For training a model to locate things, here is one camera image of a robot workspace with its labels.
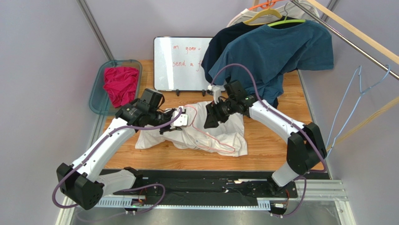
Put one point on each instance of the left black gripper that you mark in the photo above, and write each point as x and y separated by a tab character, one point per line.
167	129

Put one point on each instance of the orange plastic hanger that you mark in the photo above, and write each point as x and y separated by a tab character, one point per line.
267	4

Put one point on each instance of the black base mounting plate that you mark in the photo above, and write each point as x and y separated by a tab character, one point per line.
209	188

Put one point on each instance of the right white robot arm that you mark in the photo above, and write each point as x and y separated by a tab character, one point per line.
305	145

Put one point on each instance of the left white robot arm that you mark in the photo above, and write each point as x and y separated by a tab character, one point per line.
80	183

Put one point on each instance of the navy hanging t-shirt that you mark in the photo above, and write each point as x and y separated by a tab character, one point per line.
219	42

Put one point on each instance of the wooden rack frame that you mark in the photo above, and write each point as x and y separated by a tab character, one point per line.
376	114

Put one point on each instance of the white whiteboard with red writing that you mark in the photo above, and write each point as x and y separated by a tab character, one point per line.
177	63

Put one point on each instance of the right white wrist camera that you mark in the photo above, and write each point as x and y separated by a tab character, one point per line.
215	92

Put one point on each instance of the yellow plastic hanger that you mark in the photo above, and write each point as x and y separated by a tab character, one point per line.
262	13

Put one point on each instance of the pink wire hanger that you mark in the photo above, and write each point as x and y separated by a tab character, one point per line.
224	139

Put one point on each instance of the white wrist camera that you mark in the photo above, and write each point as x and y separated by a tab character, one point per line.
215	92
179	117

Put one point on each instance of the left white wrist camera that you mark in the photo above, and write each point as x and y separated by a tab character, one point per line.
179	117

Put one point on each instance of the magenta crumpled cloth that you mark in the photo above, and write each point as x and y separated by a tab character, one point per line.
120	83

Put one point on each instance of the aluminium rail frame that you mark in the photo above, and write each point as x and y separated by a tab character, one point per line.
320	201

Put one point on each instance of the beige hanging t-shirt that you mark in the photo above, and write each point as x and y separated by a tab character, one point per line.
288	9

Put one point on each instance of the teal blue hanging t-shirt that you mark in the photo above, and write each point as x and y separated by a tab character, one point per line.
260	58

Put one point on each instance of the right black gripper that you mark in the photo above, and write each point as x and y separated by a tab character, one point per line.
215	111

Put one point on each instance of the metal clothes rail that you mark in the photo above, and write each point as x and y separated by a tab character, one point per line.
365	38

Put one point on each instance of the white floral print t-shirt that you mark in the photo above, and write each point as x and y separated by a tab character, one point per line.
151	138

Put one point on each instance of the translucent teal plastic basket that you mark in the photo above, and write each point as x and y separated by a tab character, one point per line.
99	101

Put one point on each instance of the green plastic hanger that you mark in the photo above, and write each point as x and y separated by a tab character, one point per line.
286	22

